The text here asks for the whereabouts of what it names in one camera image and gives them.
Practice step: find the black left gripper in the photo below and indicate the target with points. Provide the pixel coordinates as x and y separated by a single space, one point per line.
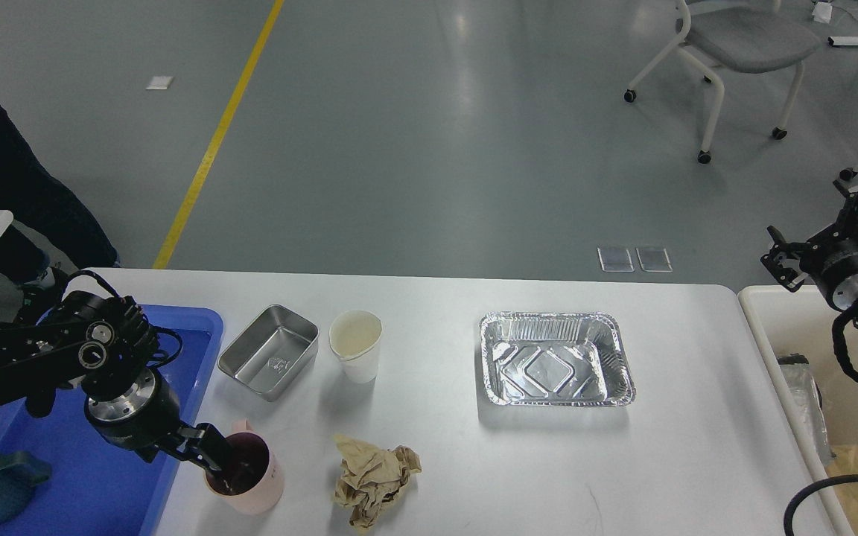
145 420

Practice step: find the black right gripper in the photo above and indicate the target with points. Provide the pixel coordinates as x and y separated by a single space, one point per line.
832 267

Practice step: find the pink mug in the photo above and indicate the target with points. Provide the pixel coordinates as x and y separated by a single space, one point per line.
254 481

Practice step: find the stainless steel rectangular container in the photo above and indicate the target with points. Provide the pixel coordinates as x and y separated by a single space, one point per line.
270 353

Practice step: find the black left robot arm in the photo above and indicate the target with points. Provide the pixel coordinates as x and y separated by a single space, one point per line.
109 344

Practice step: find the white plastic bin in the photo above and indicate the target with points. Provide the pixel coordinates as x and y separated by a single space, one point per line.
783 324

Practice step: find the blue plastic tray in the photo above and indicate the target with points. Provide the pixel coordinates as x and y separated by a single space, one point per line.
95 488

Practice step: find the plastic bag in bin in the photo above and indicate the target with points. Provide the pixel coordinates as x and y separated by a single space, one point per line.
807 397

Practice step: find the crumpled brown paper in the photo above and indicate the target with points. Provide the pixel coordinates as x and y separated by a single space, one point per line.
371 478

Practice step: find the floor outlet plate right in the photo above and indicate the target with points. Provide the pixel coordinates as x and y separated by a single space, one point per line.
654 259

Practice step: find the floor outlet plate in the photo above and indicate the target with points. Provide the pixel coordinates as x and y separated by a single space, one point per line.
615 259
654 259

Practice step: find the white paper cup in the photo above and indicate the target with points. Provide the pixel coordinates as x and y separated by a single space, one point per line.
354 338

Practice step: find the grey office chair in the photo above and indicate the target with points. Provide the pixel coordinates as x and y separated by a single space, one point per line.
740 38

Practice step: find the floor outlet plate left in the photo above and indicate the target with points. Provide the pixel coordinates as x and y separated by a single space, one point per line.
615 259

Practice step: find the person in dark jeans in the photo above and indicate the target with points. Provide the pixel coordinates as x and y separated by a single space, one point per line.
39 201

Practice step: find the aluminium foil tray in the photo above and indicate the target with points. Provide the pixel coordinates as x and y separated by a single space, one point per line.
555 360

